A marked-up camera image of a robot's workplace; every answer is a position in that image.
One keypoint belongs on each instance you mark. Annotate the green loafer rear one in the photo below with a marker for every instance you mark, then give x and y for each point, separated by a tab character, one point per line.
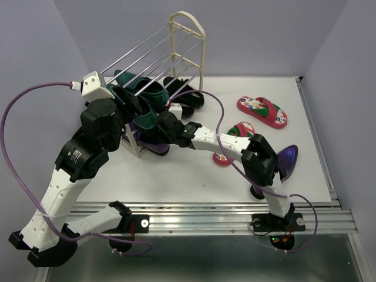
155	94

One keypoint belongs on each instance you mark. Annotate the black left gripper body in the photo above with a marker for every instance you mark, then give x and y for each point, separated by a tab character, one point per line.
125	116

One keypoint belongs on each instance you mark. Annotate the pink sandal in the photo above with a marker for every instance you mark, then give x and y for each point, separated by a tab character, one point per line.
263	110
242	129

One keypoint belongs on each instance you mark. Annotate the purple loafer one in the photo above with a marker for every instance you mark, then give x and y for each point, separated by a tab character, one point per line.
287	159
149	141

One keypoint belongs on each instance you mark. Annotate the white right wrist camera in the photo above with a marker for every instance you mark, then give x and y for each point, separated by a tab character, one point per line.
176	109

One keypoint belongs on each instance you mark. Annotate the aluminium mounting rail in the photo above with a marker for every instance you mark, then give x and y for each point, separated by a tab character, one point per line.
214	219

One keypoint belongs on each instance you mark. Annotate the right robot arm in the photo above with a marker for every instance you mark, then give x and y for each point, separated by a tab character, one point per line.
260	166

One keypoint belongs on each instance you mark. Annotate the cream metal shoe rack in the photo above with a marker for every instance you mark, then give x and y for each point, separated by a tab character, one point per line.
176	49

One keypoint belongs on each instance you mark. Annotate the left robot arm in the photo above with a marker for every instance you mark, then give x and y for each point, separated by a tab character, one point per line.
50	240

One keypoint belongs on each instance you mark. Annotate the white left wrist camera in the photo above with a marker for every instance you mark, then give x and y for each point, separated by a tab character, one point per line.
94	87

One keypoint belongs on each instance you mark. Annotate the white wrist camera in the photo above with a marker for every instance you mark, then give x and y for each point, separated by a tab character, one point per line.
176	109
94	87

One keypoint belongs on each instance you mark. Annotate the green loafer front one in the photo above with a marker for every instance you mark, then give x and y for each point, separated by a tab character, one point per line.
146	120

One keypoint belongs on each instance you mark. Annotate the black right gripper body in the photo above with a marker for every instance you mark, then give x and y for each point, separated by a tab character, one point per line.
167	137

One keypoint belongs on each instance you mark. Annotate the green loafer one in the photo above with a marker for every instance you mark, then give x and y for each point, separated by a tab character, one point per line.
155	94
146	120

